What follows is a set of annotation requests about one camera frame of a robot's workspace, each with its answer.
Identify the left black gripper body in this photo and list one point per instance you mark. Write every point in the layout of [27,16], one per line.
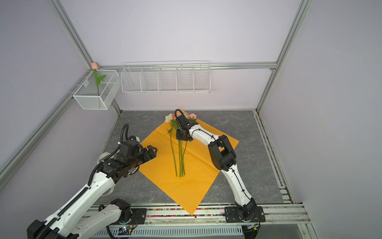
[136,161]

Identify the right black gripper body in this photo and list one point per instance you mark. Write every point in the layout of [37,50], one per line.
[180,135]

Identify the dark pink rose fake flower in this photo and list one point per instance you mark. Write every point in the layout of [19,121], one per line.
[177,126]

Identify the light pink rose fake flower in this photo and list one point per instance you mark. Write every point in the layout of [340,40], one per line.
[191,117]

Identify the cream rose fake flower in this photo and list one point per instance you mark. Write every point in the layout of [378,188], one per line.
[170,119]

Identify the orange wrapping paper sheet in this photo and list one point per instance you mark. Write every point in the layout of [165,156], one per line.
[187,191]

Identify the white rose fake flower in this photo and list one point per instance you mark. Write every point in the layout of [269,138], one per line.
[180,159]

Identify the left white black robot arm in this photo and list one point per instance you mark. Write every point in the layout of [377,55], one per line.
[66,223]

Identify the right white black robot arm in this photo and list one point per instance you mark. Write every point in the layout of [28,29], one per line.
[223,158]

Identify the pink tulip fake flower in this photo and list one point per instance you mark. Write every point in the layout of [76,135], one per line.
[98,78]

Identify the white ribbon strip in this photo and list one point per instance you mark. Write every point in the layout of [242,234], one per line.
[102,158]

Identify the white mesh corner basket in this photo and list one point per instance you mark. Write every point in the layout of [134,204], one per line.
[86,95]

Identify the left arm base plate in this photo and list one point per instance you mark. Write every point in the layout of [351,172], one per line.
[134,216]

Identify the white wire wall basket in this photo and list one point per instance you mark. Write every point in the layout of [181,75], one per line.
[166,77]

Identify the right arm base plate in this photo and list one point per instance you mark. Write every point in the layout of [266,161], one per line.
[237,215]

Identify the aluminium front rail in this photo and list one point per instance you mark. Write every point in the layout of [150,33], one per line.
[168,214]

